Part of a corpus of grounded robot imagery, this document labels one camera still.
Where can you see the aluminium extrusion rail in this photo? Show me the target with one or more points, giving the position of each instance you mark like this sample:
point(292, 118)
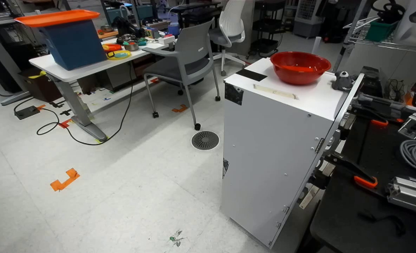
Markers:
point(403, 191)

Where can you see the white swivel chair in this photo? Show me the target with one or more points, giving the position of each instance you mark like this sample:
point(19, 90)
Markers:
point(228, 32)

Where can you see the white toy cabinet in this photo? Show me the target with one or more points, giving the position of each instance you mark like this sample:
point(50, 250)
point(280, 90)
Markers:
point(275, 133)

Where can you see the white desk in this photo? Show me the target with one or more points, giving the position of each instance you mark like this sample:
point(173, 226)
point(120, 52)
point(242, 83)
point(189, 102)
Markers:
point(67, 81)

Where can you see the blue storage bin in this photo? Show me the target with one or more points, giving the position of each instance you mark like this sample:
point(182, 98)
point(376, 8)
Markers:
point(69, 35)

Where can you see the round floor drain cover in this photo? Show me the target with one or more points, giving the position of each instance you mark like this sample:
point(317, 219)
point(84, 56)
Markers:
point(206, 139)

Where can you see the grey office chair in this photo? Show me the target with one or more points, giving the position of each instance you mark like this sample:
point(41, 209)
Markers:
point(189, 62)

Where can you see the red plastic bowl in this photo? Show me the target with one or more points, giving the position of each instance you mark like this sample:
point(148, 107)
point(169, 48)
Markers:
point(299, 67)

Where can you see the grey plush toy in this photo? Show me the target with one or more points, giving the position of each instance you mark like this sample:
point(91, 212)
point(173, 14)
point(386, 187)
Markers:
point(344, 81)

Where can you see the black orange clamp rear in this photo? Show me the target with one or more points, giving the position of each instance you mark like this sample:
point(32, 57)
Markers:
point(377, 118)

